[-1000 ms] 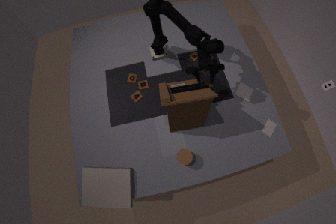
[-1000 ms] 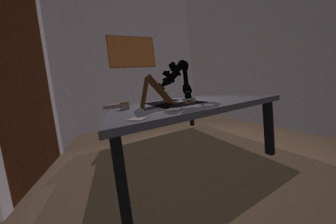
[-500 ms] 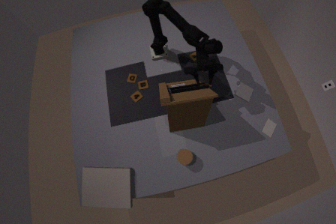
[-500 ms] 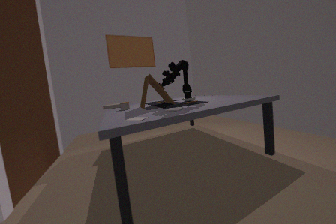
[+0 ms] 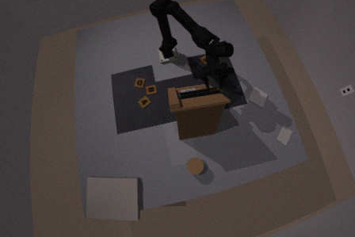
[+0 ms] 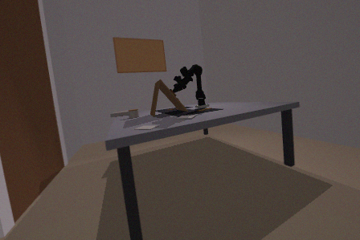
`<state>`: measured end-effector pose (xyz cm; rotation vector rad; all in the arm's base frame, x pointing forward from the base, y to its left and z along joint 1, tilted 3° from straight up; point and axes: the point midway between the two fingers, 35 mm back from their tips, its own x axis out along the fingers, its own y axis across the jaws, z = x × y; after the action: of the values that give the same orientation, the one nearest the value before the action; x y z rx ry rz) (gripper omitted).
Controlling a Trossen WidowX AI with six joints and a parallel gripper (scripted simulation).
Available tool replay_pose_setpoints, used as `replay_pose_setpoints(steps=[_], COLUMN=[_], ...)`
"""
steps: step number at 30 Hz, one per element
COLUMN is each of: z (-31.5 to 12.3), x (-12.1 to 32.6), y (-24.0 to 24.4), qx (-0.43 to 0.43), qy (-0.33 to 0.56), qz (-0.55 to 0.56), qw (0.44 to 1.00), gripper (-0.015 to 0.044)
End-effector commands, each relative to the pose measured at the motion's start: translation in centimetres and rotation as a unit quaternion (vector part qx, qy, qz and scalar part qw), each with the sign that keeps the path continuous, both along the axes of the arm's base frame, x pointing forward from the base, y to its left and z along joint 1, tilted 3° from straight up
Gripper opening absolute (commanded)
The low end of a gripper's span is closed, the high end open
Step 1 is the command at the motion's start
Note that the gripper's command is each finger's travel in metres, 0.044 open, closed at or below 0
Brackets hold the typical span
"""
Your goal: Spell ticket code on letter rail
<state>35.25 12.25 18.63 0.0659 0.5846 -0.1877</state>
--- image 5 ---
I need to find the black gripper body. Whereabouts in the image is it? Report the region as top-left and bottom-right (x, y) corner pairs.
(193, 57), (235, 79)

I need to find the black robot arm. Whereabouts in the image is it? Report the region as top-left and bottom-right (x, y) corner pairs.
(149, 0), (234, 76)

